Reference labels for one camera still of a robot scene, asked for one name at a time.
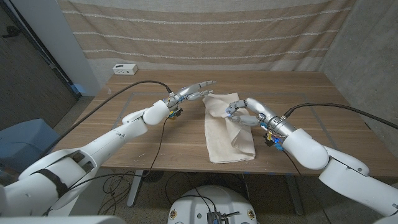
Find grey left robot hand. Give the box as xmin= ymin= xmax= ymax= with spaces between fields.
xmin=167 ymin=80 xmax=218 ymax=108

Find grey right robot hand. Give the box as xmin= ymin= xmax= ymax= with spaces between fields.
xmin=226 ymin=97 xmax=296 ymax=138

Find cream cheesecloth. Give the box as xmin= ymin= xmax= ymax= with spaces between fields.
xmin=201 ymin=92 xmax=256 ymax=164

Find beige striped backdrop cloth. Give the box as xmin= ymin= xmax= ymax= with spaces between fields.
xmin=57 ymin=0 xmax=357 ymax=72

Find white power strip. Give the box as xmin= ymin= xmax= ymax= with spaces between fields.
xmin=112 ymin=63 xmax=139 ymax=76

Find grey table leg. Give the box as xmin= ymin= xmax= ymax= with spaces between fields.
xmin=126 ymin=170 xmax=144 ymax=208
xmin=285 ymin=174 xmax=305 ymax=216

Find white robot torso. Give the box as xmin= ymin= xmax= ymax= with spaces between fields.
xmin=167 ymin=185 xmax=258 ymax=224

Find small grey electronics box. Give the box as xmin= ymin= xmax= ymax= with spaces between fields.
xmin=206 ymin=211 xmax=241 ymax=224

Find grey textured side panel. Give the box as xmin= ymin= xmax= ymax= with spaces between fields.
xmin=320 ymin=0 xmax=398 ymax=150

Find blue-grey chair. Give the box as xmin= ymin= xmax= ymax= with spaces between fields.
xmin=0 ymin=118 xmax=62 ymax=178

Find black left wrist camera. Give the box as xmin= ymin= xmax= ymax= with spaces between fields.
xmin=167 ymin=107 xmax=183 ymax=119

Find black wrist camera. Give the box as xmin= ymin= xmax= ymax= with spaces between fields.
xmin=263 ymin=132 xmax=284 ymax=152
xmin=167 ymin=107 xmax=183 ymax=119

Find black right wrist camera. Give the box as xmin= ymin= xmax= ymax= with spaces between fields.
xmin=263 ymin=132 xmax=284 ymax=152

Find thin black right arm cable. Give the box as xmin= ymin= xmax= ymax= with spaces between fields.
xmin=282 ymin=150 xmax=303 ymax=177

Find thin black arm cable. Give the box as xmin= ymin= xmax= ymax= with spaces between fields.
xmin=67 ymin=116 xmax=170 ymax=188
xmin=282 ymin=150 xmax=303 ymax=177

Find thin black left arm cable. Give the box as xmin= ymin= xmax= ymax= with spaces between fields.
xmin=67 ymin=116 xmax=170 ymax=188

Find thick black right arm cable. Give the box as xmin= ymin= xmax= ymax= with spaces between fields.
xmin=284 ymin=102 xmax=398 ymax=131

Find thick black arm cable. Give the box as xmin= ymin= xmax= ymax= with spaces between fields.
xmin=284 ymin=102 xmax=398 ymax=131
xmin=40 ymin=80 xmax=174 ymax=156

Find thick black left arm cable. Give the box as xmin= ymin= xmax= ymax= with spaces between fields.
xmin=40 ymin=80 xmax=174 ymax=156

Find black floor cables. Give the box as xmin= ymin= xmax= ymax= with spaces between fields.
xmin=96 ymin=170 xmax=135 ymax=216

